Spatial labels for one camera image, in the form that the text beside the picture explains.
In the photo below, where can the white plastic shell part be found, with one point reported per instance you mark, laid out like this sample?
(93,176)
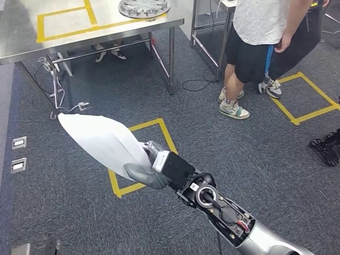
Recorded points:
(101,140)

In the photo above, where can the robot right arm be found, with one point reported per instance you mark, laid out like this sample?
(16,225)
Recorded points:
(228,214)

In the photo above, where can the stainless steel workbench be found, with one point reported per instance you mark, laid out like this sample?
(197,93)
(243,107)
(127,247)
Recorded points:
(23,42)

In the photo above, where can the person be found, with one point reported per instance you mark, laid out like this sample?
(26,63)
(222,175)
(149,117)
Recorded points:
(117,53)
(297,45)
(255,21)

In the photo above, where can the silver wheel hubcap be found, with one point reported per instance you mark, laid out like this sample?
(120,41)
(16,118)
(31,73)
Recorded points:
(143,8)

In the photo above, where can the steel floor socket plate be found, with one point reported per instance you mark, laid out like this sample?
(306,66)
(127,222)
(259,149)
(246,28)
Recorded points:
(20,250)
(18,165)
(19,143)

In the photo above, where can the steel frame table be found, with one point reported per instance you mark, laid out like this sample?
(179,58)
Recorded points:
(194,21)

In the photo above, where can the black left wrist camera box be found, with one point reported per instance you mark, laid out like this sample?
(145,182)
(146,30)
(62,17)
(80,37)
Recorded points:
(53,248)

